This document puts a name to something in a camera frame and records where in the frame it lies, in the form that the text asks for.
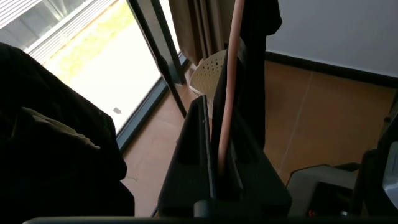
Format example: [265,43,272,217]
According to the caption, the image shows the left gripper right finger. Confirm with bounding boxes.
[236,114,293,218]

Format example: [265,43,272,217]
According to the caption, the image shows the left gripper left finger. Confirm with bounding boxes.
[157,95,216,218]

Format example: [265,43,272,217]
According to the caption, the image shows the pink clothes hanger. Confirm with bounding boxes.
[217,0,246,177]

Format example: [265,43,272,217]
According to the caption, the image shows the black garment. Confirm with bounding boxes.
[210,0,283,200]
[0,42,136,218]

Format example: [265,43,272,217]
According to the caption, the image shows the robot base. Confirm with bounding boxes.
[285,93,398,218]

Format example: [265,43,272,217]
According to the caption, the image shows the white laundry basket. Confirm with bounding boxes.
[188,49,228,102]

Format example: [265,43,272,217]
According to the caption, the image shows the black clothes rack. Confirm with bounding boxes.
[127,0,188,119]

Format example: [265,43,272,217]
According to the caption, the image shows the brown curtain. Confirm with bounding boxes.
[167,0,237,66]

